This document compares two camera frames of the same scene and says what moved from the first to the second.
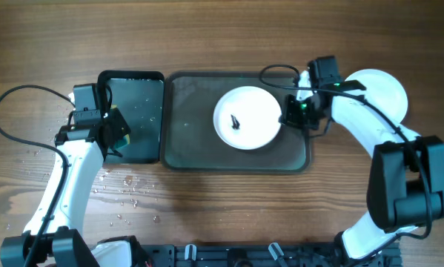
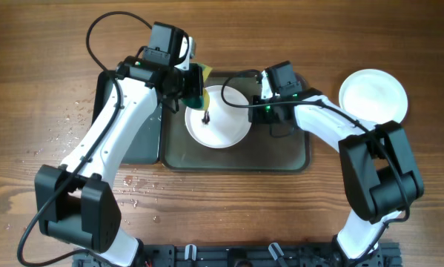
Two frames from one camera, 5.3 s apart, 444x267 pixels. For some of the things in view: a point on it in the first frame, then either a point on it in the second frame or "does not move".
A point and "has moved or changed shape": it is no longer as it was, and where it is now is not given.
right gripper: [293, 112] → [255, 115]
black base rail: [258, 255] does not move
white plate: [247, 117] has moved or changed shape
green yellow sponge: [123, 142] has moved or changed shape
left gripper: [117, 126] → [196, 86]
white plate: [383, 91] does not move
